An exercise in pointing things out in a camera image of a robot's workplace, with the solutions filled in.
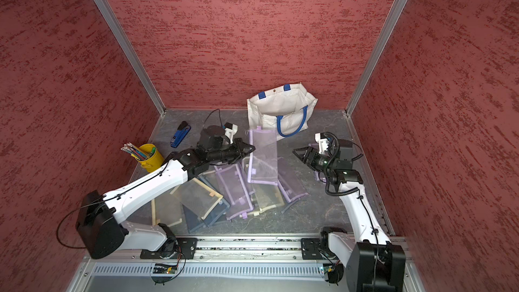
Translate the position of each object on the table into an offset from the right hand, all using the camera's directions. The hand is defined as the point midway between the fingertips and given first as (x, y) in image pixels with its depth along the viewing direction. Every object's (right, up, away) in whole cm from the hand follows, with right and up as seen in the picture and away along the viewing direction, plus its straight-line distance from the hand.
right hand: (294, 157), depth 78 cm
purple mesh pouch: (-26, -15, +8) cm, 31 cm away
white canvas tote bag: (0, +22, +32) cm, 39 cm away
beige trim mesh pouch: (-41, -20, +9) cm, 46 cm away
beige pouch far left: (-55, -25, +9) cm, 61 cm away
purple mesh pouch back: (0, -14, +14) cm, 20 cm away
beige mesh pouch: (-12, -17, +5) cm, 22 cm away
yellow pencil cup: (-62, -3, +12) cm, 63 cm away
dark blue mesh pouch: (-40, -27, +1) cm, 48 cm away
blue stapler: (-58, +11, +31) cm, 66 cm away
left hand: (-16, +2, -4) cm, 16 cm away
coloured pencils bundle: (-69, +3, +5) cm, 69 cm away
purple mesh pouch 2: (-12, -3, -4) cm, 13 cm away
